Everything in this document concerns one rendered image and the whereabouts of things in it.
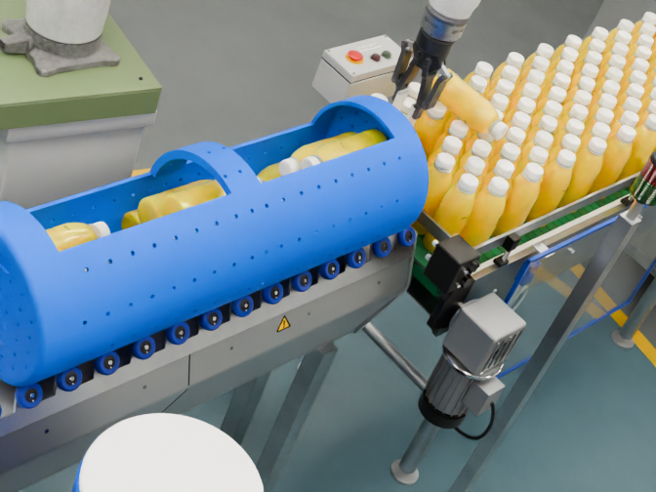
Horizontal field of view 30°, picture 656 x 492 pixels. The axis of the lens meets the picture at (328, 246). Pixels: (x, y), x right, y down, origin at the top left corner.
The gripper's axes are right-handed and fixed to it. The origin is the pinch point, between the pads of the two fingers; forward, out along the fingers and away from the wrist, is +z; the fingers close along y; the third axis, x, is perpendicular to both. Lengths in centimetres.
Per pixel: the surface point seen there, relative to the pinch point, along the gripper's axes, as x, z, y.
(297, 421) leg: -20, 72, 19
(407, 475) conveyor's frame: 26, 110, 31
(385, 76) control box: 10.1, 4.2, -14.6
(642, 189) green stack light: 23, -8, 46
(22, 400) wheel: -103, 15, 20
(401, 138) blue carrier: -21.9, -10.9, 15.3
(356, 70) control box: 0.8, 1.3, -15.9
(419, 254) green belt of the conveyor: -5.5, 21.7, 20.9
